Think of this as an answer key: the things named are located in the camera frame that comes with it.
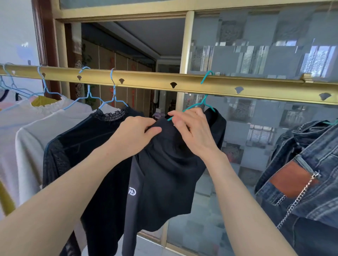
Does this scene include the person's left hand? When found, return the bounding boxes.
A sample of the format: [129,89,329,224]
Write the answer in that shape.
[108,116,162,163]

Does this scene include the person's right hand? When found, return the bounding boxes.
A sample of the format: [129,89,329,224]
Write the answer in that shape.
[168,107,227,165]

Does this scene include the black sheer blouse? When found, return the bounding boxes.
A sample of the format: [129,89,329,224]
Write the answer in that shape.
[42,107,144,256]

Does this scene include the blue wire hanger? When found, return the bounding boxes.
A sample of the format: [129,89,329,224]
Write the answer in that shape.
[63,66,106,111]
[0,66,64,111]
[98,68,129,110]
[1,63,36,98]

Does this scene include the black shorts with logo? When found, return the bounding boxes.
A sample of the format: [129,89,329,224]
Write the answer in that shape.
[122,107,227,256]

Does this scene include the gold clothes rail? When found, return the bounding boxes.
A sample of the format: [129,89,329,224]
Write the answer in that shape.
[0,64,338,105]

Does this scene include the mustard yellow t-shirt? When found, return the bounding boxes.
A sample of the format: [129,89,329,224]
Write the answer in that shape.
[0,95,58,216]

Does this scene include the pale pink blouse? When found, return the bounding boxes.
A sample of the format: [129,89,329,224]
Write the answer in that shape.
[15,103,121,251]

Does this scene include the sheer white lace-collar shirt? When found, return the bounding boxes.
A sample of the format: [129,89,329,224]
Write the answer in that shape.
[0,96,74,219]

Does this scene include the blue denim skirt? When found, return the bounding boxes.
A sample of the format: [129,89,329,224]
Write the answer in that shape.
[255,120,338,256]

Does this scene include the person's left forearm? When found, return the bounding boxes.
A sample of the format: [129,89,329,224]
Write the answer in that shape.
[0,147,132,256]

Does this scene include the person's right forearm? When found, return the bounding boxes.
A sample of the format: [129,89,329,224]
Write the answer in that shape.
[206,153,298,256]

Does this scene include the gold framed glass door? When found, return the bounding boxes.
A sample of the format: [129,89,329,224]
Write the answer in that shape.
[51,0,338,256]

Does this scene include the white paper notice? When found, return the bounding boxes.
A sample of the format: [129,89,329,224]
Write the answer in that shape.
[14,41,36,66]

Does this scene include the brown door frame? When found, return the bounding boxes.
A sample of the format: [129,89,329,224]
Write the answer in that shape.
[31,0,82,101]

